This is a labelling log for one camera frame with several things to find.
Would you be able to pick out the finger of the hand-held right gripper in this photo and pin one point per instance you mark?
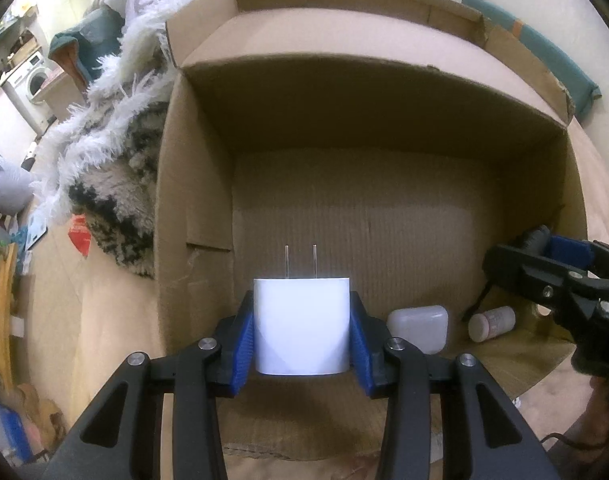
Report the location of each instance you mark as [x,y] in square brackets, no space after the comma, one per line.
[567,251]
[524,275]

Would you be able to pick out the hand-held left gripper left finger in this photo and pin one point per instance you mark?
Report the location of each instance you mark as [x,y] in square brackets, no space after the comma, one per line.
[242,345]

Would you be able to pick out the teal cushion with orange stripe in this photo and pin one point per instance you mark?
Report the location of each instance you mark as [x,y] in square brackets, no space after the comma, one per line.
[539,50]

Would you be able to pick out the wooden chair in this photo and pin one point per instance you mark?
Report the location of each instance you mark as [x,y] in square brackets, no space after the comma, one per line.
[4,320]

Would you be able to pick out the white charger plug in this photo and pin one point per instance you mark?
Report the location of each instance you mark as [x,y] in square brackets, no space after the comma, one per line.
[302,325]

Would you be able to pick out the light blue bathroom scale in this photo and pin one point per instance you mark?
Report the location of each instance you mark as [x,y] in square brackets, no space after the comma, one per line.
[37,232]

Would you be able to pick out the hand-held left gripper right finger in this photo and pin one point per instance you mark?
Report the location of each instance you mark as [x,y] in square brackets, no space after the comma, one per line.
[360,350]

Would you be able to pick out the person's right hand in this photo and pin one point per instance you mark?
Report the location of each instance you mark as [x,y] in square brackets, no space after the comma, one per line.
[607,410]

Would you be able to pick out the teal cushion with brown underside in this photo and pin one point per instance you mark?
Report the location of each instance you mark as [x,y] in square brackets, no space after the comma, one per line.
[82,45]

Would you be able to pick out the white earbuds case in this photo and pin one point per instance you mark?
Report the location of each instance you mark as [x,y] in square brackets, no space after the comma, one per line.
[418,329]

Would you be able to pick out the white washing machine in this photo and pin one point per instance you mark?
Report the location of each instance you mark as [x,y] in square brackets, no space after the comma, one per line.
[32,80]

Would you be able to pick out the cardboard box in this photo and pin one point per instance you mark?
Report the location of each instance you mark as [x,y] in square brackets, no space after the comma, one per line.
[364,195]

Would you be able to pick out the fluffy black and white blanket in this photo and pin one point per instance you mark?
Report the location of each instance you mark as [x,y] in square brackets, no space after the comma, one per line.
[109,170]

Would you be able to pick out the white bedside table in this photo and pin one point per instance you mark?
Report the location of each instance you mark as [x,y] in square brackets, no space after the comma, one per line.
[59,92]

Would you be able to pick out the white bottle with pink label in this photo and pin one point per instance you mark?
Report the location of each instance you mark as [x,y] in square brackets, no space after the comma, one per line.
[492,324]

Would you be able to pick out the grey garbage bag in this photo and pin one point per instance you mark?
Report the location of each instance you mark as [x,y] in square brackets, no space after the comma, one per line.
[7,190]

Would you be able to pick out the red gift bag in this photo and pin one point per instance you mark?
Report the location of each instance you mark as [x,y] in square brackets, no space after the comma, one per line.
[80,235]

